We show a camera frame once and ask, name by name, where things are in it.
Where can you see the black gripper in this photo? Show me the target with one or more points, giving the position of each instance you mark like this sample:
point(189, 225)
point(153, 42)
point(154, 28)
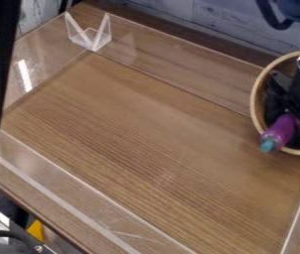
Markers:
point(282, 99)

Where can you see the clear acrylic corner bracket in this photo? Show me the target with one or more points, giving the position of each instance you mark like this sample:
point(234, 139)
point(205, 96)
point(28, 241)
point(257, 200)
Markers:
point(90, 38)

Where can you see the yellow object under table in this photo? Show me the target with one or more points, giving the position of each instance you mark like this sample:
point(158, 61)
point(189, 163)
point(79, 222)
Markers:
point(36, 230)

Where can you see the purple toy eggplant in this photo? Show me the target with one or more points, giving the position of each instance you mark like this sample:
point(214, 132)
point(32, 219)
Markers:
point(278, 134)

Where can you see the clear acrylic tray walls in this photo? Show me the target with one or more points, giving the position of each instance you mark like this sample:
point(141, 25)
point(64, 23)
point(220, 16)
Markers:
point(128, 148)

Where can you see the brown wooden bowl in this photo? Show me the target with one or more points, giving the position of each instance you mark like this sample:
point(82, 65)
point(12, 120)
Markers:
point(286, 66)

